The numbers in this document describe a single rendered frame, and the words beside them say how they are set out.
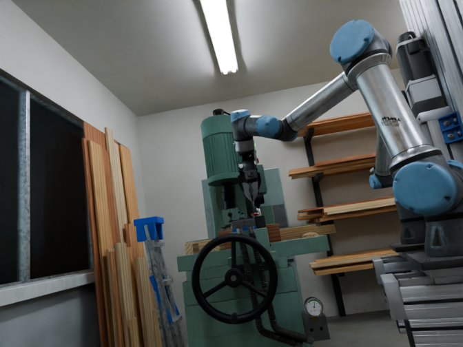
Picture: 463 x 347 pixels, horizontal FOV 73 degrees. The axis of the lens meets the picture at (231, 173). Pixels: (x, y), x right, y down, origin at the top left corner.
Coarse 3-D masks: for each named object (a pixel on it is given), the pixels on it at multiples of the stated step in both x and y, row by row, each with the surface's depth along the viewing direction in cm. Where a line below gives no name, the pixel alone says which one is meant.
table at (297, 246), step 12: (288, 240) 122; (300, 240) 122; (312, 240) 121; (324, 240) 121; (216, 252) 123; (228, 252) 123; (276, 252) 112; (288, 252) 121; (300, 252) 121; (312, 252) 120; (180, 264) 123; (192, 264) 123; (204, 264) 122; (216, 264) 122; (228, 264) 122; (240, 264) 112
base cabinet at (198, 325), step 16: (224, 304) 119; (240, 304) 118; (288, 304) 117; (192, 320) 118; (208, 320) 118; (288, 320) 116; (192, 336) 117; (208, 336) 117; (224, 336) 116; (240, 336) 116; (256, 336) 115
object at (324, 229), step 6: (306, 228) 138; (312, 228) 137; (318, 228) 137; (324, 228) 137; (330, 228) 137; (282, 234) 138; (288, 234) 138; (294, 234) 137; (300, 234) 137; (318, 234) 137; (324, 234) 136
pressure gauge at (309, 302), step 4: (308, 300) 111; (312, 300) 111; (316, 300) 111; (308, 304) 111; (312, 304) 111; (316, 304) 111; (320, 304) 111; (308, 308) 111; (312, 308) 110; (316, 308) 110; (320, 308) 110; (308, 312) 110; (312, 312) 110; (316, 312) 110; (320, 312) 110; (312, 316) 113; (316, 316) 110
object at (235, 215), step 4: (236, 208) 138; (224, 212) 138; (228, 212) 137; (232, 212) 137; (236, 212) 137; (224, 216) 137; (228, 216) 137; (232, 216) 137; (236, 216) 137; (224, 220) 137; (228, 220) 137; (224, 224) 137; (228, 224) 136
